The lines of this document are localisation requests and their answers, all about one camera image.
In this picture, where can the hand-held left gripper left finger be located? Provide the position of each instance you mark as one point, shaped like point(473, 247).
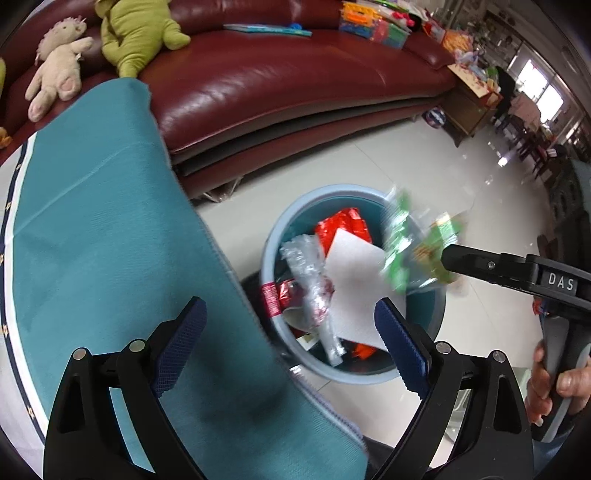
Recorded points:
point(180, 346)

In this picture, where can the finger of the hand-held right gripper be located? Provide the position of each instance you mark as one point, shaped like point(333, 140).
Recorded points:
point(489, 267)

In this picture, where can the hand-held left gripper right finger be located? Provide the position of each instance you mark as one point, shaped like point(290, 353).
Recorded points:
point(401, 346)

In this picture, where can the blue round waste bin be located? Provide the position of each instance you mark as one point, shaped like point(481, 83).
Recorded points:
point(418, 302)

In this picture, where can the green snack bag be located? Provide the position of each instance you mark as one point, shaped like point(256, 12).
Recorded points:
point(399, 244)

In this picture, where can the red soda can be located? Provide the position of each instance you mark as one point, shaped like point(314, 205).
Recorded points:
point(277, 297)

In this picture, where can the person's right hand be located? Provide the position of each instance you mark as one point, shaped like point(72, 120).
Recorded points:
point(575, 387)

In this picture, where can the white paper napkin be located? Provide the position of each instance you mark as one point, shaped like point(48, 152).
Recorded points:
point(353, 286)

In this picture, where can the clear crumpled plastic wrap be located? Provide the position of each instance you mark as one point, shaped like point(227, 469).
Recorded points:
point(307, 267)

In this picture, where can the dark wooden dining chairs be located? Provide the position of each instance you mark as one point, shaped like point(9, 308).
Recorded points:
point(538, 150)

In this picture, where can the red foil wrapper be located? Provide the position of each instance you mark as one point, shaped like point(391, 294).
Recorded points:
point(344, 224)

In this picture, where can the teal tablecloth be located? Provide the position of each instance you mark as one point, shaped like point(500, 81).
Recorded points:
point(115, 221)

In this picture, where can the wooden side table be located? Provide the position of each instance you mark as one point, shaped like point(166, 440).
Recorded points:
point(466, 110)

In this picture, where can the blue and red ball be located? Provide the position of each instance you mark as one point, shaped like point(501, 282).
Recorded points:
point(434, 117)

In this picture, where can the dark tall chair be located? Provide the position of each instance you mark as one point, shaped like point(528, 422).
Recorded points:
point(505, 92)

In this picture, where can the pile of colourful packets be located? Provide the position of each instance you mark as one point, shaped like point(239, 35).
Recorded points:
point(466, 60)

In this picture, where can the colourful toy box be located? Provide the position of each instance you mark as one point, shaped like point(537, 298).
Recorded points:
point(374, 25)

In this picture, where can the dark red leather sofa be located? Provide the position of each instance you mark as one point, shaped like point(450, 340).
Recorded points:
point(277, 92)

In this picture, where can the beige plush toy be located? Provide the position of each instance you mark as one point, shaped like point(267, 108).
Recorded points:
point(57, 69)

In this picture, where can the green plush toy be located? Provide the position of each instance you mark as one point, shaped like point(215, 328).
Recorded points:
point(134, 32)

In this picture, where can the thin blue book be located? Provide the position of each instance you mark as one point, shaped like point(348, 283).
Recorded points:
point(268, 29)

